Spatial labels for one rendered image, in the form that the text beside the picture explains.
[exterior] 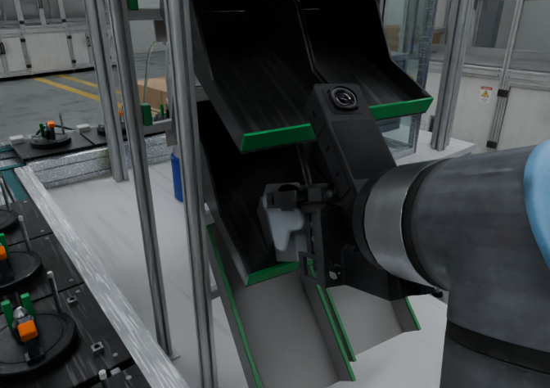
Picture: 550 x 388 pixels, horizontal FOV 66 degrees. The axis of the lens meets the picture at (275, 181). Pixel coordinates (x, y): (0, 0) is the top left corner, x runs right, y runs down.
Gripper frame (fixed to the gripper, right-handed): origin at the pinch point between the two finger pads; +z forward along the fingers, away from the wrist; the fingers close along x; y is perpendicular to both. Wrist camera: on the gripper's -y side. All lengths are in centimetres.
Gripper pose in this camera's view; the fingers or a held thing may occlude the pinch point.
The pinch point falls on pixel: (294, 195)
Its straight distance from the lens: 46.8
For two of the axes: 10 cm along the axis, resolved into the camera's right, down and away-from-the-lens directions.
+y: 0.8, 10.0, -0.3
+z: -3.3, 0.5, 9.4
